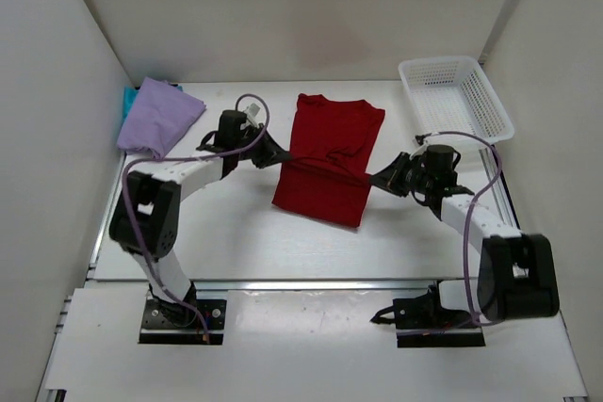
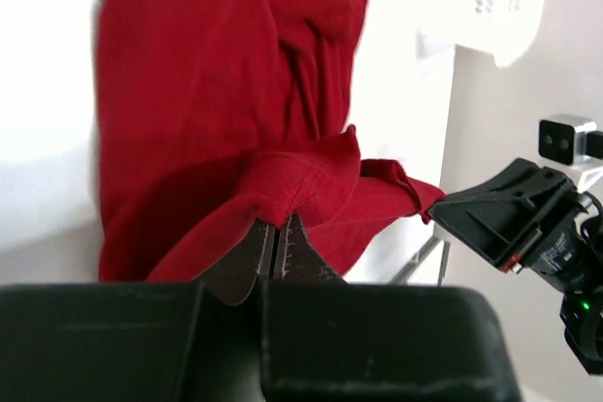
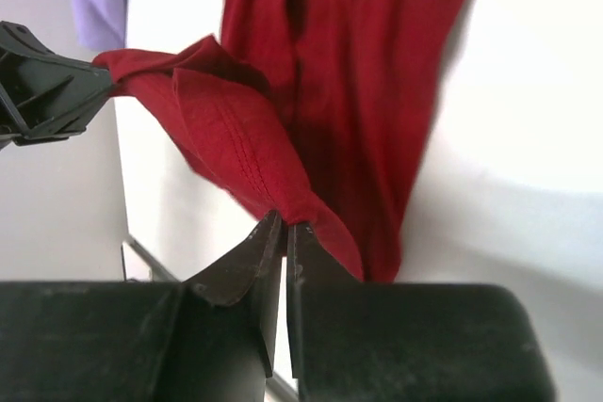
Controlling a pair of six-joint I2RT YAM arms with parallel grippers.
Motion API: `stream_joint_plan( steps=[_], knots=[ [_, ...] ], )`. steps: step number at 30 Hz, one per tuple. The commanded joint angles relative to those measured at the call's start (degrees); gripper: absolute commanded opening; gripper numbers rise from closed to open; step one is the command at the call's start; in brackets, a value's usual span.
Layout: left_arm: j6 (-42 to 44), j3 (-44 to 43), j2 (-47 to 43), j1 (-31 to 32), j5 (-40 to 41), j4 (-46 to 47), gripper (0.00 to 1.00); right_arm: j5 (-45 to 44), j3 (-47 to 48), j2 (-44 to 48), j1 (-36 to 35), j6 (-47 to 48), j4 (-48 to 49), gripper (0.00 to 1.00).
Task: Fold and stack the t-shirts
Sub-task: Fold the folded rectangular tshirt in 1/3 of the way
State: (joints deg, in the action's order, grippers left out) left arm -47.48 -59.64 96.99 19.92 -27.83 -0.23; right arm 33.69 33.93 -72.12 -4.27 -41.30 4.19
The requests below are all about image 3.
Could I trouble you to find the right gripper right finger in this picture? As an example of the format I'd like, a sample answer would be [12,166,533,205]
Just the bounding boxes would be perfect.
[286,224,556,401]

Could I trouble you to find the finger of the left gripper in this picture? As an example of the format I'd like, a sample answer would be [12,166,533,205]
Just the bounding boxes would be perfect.
[1,21,113,146]

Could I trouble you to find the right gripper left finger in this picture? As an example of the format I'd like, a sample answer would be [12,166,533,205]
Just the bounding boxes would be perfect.
[1,213,283,401]

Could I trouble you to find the red t shirt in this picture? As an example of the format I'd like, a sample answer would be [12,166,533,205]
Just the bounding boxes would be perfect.
[94,0,465,282]

